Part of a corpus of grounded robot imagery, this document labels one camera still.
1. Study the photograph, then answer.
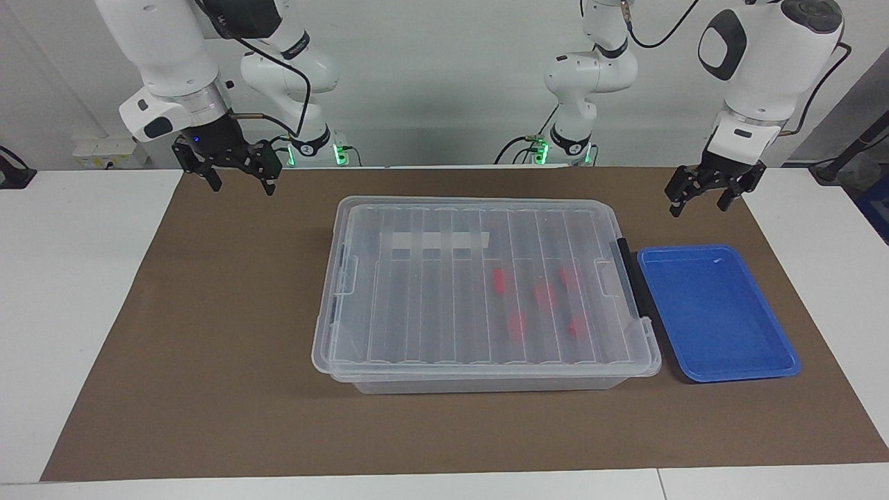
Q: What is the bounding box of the clear ribbed plastic lid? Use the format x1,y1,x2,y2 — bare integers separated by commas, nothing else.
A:
311,197,663,379

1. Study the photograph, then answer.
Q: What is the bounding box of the blue plastic tray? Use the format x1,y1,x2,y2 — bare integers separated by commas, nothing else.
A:
637,244,801,383

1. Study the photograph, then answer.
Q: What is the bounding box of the clear plastic storage box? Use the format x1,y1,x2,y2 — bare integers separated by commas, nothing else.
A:
311,197,663,395

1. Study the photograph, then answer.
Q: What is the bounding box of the white power strip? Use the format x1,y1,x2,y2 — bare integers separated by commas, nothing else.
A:
73,137,148,169

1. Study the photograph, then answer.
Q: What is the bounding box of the black stand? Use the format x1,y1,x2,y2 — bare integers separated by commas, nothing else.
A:
809,115,889,185

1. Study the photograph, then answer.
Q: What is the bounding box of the blue crate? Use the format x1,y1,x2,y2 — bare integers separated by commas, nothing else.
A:
856,174,889,245

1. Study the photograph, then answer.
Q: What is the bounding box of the brown table mat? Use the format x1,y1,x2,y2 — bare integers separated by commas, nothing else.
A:
40,167,889,482

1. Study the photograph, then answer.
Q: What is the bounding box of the black table clamp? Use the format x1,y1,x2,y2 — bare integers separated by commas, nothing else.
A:
0,146,37,190

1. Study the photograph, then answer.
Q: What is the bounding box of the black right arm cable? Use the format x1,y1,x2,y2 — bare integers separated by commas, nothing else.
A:
229,35,313,140

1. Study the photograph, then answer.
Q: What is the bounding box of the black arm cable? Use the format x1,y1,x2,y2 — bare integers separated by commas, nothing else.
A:
229,35,313,140
622,0,854,136

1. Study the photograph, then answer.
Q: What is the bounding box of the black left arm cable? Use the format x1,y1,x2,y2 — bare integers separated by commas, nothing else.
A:
622,0,854,136

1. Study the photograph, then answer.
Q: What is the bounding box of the black base cable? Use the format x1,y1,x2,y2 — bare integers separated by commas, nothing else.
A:
495,104,560,166

